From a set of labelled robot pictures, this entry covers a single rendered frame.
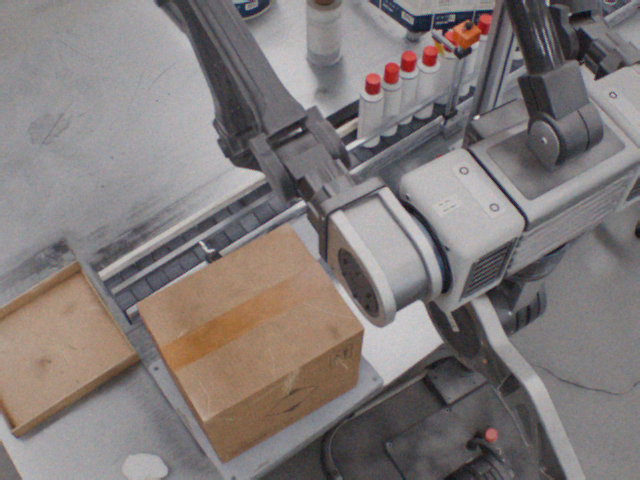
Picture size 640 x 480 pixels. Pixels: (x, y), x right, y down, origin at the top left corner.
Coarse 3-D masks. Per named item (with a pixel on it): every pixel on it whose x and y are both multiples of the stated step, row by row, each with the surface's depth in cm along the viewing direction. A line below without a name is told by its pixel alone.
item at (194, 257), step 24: (624, 0) 201; (384, 144) 173; (264, 192) 166; (216, 216) 163; (264, 216) 163; (216, 240) 160; (144, 264) 157; (168, 264) 157; (192, 264) 157; (144, 288) 154
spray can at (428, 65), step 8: (424, 48) 161; (432, 48) 161; (424, 56) 161; (432, 56) 160; (424, 64) 163; (432, 64) 162; (424, 72) 163; (432, 72) 163; (424, 80) 165; (432, 80) 165; (416, 88) 169; (424, 88) 168; (432, 88) 168; (416, 96) 171; (424, 96) 170; (416, 104) 173; (432, 104) 174; (424, 112) 175
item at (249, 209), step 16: (464, 80) 173; (432, 96) 170; (416, 112) 169; (384, 128) 165; (352, 144) 163; (272, 192) 156; (256, 208) 155; (224, 224) 152; (192, 240) 150; (176, 256) 149; (144, 272) 147; (128, 288) 146
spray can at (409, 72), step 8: (408, 56) 160; (416, 56) 160; (400, 64) 162; (408, 64) 160; (400, 72) 162; (408, 72) 162; (416, 72) 163; (408, 80) 163; (416, 80) 164; (408, 88) 165; (408, 96) 167; (400, 104) 170; (408, 104) 170; (400, 112) 172; (408, 120) 175
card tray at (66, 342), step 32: (32, 288) 155; (64, 288) 159; (0, 320) 155; (32, 320) 155; (64, 320) 155; (96, 320) 155; (0, 352) 151; (32, 352) 151; (64, 352) 151; (96, 352) 152; (128, 352) 152; (0, 384) 147; (32, 384) 148; (64, 384) 148; (96, 384) 147; (32, 416) 140
